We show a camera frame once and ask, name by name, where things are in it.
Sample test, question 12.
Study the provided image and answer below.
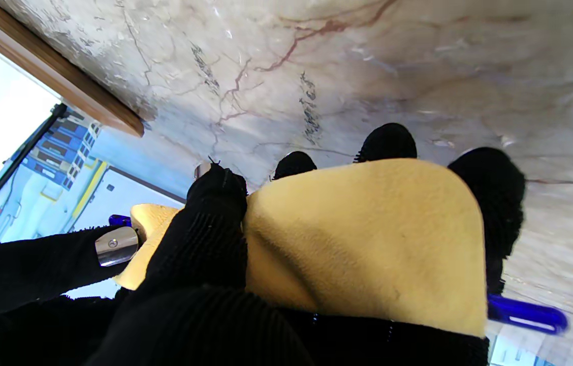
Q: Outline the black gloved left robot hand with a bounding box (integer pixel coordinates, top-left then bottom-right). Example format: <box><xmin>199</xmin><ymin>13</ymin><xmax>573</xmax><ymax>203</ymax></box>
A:
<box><xmin>83</xmin><ymin>123</ymin><xmax>527</xmax><ymax>366</ymax></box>

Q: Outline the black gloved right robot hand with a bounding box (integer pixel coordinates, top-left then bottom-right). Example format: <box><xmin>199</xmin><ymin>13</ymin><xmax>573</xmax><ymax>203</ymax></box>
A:
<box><xmin>0</xmin><ymin>226</ymin><xmax>141</xmax><ymax>366</ymax></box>

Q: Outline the yellow cloth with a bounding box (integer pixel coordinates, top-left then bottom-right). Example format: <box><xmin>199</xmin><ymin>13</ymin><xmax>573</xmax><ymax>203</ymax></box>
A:
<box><xmin>113</xmin><ymin>158</ymin><xmax>488</xmax><ymax>339</ymax></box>

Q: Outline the brown wooden tray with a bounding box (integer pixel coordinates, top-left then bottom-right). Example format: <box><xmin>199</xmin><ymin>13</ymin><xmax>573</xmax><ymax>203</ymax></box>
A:
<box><xmin>0</xmin><ymin>0</ymin><xmax>145</xmax><ymax>138</ymax></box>

